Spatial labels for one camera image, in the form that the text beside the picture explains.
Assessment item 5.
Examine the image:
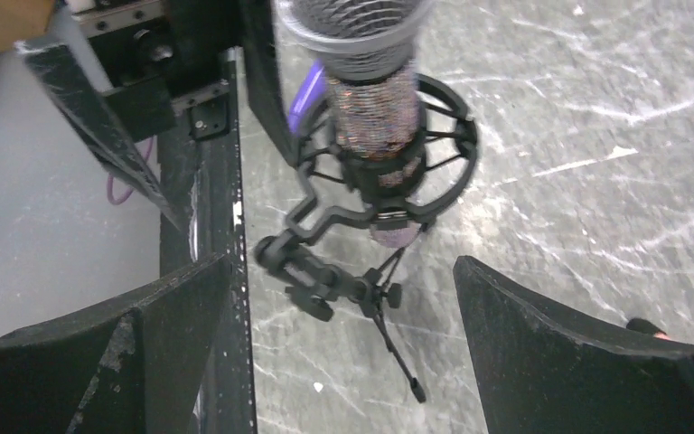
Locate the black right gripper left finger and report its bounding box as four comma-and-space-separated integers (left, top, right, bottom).
0, 252, 234, 434

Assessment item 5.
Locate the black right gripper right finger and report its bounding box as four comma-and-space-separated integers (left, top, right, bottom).
453, 256, 694, 433

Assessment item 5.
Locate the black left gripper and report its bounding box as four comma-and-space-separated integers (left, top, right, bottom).
14, 0, 296, 231

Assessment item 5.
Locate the silver glitter microphone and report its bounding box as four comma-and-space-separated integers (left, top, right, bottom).
277, 1, 432, 248

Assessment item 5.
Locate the black tripod shock-mount stand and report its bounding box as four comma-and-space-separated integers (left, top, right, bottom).
254, 74, 478, 403

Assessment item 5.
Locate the purple microphone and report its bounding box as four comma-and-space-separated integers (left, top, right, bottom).
287, 60, 327, 134

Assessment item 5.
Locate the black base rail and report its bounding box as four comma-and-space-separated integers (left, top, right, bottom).
145, 51, 258, 433

